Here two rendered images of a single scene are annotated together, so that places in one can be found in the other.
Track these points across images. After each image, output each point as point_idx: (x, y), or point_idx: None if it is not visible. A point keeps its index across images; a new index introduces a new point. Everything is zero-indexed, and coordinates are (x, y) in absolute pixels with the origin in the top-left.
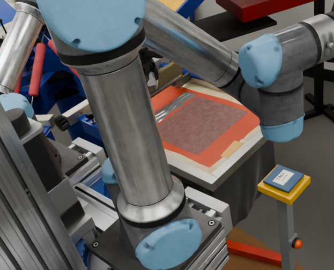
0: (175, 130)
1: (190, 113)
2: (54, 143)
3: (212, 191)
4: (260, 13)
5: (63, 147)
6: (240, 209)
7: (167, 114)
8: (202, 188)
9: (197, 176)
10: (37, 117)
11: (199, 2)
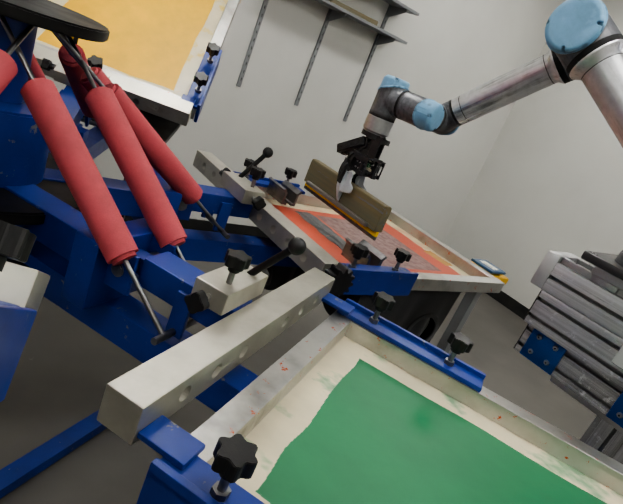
0: (385, 255)
1: (354, 235)
2: (599, 253)
3: (499, 292)
4: None
5: (606, 254)
6: None
7: (344, 240)
8: (445, 308)
9: (493, 282)
10: (310, 281)
11: (214, 75)
